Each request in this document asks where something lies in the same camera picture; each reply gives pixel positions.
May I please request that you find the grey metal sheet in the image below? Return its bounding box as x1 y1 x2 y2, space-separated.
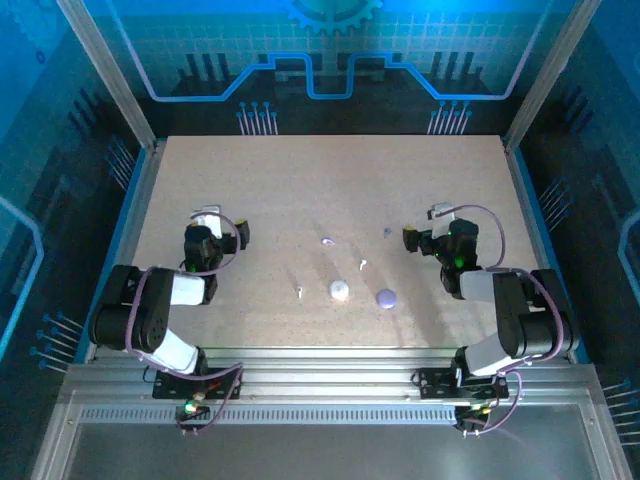
29 419 634 480

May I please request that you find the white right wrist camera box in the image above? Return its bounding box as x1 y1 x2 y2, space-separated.
427 202 457 239

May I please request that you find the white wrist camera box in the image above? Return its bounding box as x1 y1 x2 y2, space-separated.
427 202 457 239
188 203 225 241

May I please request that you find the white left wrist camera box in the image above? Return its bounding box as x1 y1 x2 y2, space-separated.
188 203 225 241

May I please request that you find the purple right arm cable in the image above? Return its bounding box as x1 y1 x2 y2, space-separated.
434 203 574 439

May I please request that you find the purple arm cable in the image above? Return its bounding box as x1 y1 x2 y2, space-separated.
124 210 246 436
434 203 574 439

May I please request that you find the aluminium side rail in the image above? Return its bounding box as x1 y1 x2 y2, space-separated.
502 137 581 361
82 139 169 364

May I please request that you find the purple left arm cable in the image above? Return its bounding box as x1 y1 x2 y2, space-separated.
124 210 246 436

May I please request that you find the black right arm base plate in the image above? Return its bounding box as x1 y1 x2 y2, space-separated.
415 367 510 401

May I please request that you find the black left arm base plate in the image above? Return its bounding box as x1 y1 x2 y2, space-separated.
151 367 245 401

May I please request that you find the wide aluminium frame rail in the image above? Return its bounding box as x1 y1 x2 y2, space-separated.
59 345 601 407

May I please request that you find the grey slotted cable duct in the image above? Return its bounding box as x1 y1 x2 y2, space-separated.
78 405 459 425

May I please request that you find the aluminium frame post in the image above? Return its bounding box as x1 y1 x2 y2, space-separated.
501 0 604 154
55 0 160 152

